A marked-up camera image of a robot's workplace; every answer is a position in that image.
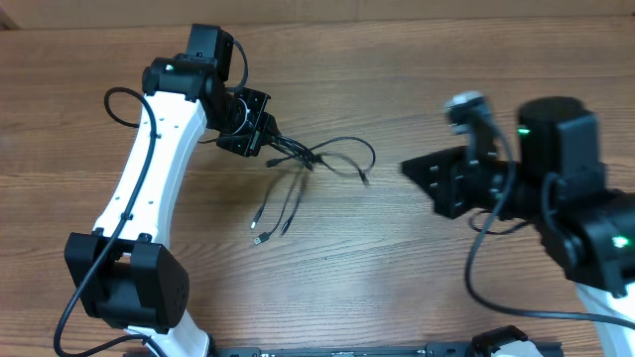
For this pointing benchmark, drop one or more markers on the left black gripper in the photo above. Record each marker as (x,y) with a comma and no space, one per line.
(251,143)

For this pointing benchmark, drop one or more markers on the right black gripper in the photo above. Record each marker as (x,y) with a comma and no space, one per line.
(446,193)

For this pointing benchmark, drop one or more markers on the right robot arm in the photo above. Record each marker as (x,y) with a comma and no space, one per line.
(555,182)

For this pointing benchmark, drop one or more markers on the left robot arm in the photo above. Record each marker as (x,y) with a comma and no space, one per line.
(123,270)

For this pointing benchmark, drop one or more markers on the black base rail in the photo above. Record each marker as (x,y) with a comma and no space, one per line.
(502,341)

